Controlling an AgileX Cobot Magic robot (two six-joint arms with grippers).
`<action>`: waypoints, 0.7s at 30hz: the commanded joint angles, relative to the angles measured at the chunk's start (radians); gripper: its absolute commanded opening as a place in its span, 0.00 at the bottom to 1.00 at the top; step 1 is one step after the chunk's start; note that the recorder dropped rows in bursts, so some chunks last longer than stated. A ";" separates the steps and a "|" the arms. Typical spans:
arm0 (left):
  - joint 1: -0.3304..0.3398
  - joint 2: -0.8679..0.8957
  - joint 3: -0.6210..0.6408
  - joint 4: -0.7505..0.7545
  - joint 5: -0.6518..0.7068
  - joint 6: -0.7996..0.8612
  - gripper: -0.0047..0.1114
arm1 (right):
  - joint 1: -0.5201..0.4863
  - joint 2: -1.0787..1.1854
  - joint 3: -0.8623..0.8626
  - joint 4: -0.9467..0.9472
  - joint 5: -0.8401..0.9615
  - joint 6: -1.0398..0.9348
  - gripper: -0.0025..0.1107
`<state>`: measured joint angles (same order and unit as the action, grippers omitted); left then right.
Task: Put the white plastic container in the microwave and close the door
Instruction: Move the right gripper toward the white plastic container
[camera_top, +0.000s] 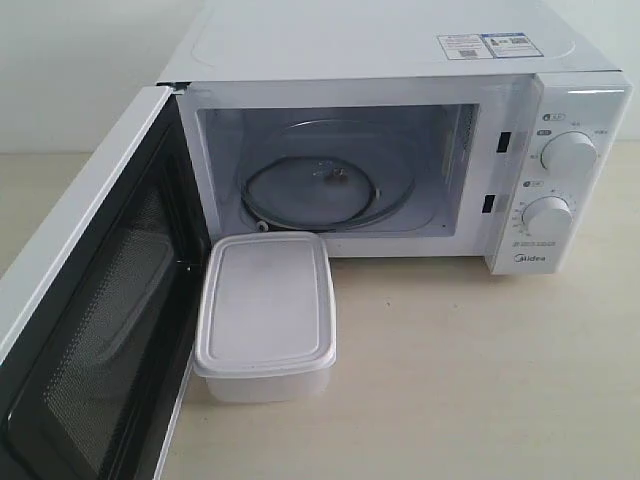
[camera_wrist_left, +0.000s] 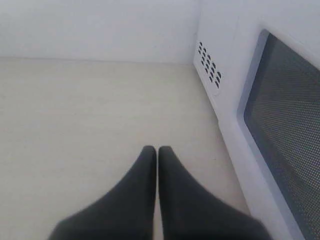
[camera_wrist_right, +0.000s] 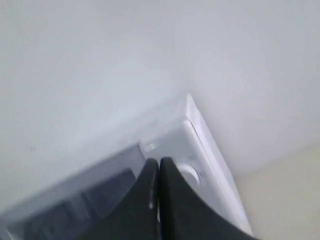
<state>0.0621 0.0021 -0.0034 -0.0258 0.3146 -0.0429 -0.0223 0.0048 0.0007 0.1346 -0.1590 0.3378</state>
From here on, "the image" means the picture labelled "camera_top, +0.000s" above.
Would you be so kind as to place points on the blue white label sticker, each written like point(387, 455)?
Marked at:
point(509, 45)

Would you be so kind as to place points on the white Midea microwave oven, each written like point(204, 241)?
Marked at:
point(476, 128)

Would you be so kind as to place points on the white microwave door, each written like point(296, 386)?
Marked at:
point(99, 309)

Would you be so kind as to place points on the white control knob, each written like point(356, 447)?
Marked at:
point(547, 217)
point(569, 154)

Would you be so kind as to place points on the upper white control knob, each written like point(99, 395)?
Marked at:
point(569, 154)

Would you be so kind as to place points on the white plastic lidded container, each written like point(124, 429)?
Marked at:
point(267, 329)

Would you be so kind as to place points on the glass turntable plate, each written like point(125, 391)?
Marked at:
point(326, 175)

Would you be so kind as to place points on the lower white control knob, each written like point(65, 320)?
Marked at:
point(547, 217)

